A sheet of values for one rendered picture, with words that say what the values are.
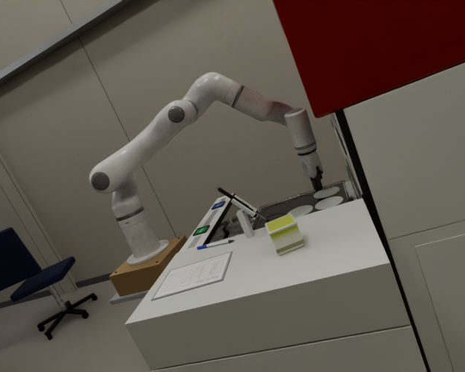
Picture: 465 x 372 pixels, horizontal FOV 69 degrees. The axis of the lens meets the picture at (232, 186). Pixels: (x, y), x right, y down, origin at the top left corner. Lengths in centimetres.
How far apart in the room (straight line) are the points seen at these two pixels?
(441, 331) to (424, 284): 17
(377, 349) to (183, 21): 292
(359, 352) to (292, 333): 14
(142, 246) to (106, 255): 296
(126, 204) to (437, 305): 113
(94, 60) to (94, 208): 160
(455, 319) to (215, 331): 74
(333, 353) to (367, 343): 8
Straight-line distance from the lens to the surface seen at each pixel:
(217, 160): 327
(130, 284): 145
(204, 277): 91
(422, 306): 122
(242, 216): 100
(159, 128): 129
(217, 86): 127
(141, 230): 143
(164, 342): 92
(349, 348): 83
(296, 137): 129
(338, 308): 76
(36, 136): 434
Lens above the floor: 134
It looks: 12 degrees down
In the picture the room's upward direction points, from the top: 23 degrees counter-clockwise
